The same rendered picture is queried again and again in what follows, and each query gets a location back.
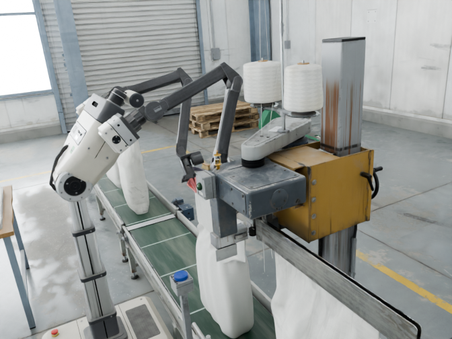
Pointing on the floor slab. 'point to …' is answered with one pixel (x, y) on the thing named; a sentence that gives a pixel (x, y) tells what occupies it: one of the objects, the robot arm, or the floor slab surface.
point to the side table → (9, 223)
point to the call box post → (185, 316)
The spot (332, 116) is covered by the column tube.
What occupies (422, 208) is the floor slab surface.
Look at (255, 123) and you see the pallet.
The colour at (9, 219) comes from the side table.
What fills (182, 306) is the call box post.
